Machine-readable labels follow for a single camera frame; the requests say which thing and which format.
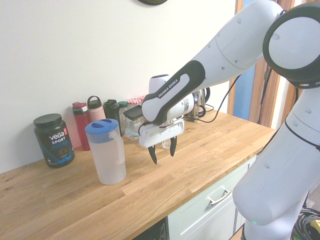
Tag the wooden door frame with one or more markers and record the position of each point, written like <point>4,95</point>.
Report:
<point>257,100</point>

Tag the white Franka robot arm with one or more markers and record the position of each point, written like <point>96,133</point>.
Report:
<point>237,50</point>

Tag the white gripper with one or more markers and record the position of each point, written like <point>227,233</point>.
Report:
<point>160,135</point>

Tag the pink bottle with black cap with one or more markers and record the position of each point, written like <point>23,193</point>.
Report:
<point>96,110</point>

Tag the white cabinet drawer front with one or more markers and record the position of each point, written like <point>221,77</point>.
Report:
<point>200,220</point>

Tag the red and white cloth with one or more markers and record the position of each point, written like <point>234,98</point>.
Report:
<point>135,101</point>

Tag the small clear glass jar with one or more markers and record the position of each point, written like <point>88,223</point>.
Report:
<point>166,144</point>

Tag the black Vega protein tub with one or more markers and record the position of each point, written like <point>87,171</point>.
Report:
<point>53,142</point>

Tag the glass container with black lid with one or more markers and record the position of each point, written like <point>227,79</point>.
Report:
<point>131,128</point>

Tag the black round wall object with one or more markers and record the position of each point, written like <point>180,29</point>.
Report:
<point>152,1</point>

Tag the translucent pitcher with blue lid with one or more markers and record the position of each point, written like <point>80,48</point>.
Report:
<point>107,155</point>

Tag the black shaker bottle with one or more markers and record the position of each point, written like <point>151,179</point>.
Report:
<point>112,112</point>

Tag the clear bottle with green lid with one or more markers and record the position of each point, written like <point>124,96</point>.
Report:
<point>123,110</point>

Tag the black under-counter appliance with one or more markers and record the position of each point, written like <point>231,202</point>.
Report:
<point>152,231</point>

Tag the red water bottle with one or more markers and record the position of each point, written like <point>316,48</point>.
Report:
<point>81,125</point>

